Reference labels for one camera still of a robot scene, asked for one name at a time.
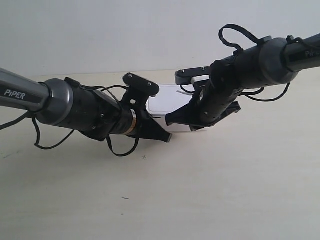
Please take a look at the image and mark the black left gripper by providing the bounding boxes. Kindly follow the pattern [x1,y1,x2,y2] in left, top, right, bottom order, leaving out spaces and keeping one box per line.
[110,87,172,143]

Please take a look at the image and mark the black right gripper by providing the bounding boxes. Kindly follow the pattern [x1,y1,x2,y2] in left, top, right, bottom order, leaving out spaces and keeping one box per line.
[165,83,242,132]

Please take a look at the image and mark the white lidded plastic container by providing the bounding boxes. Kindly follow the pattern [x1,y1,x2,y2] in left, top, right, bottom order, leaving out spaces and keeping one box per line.
[146,84,192,134]

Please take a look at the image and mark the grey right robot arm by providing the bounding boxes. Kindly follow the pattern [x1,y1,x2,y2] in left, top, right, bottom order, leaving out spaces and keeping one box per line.
[165,34,320,131]

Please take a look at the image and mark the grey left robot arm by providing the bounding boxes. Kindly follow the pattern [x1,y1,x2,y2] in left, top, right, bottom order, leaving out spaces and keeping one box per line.
[0,69,172,143]

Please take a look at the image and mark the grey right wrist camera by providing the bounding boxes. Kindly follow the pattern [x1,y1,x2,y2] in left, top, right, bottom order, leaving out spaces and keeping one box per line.
[174,66,211,86]

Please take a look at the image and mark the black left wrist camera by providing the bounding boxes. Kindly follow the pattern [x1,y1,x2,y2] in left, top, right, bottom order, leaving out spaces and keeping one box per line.
[122,72,160,98]

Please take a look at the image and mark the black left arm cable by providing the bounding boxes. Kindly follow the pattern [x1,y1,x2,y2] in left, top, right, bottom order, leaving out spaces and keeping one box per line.
[0,78,141,158]

